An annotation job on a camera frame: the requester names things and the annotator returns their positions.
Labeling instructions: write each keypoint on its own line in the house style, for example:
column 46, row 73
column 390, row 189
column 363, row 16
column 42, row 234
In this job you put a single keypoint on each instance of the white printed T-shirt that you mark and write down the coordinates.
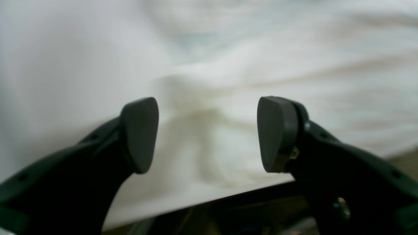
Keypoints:
column 68, row 66

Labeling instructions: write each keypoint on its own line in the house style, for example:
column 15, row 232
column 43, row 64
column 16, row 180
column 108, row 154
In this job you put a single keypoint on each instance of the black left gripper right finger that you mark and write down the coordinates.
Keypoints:
column 350, row 191

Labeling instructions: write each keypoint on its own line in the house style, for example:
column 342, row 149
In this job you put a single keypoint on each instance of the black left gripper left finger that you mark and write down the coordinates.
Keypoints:
column 70, row 191

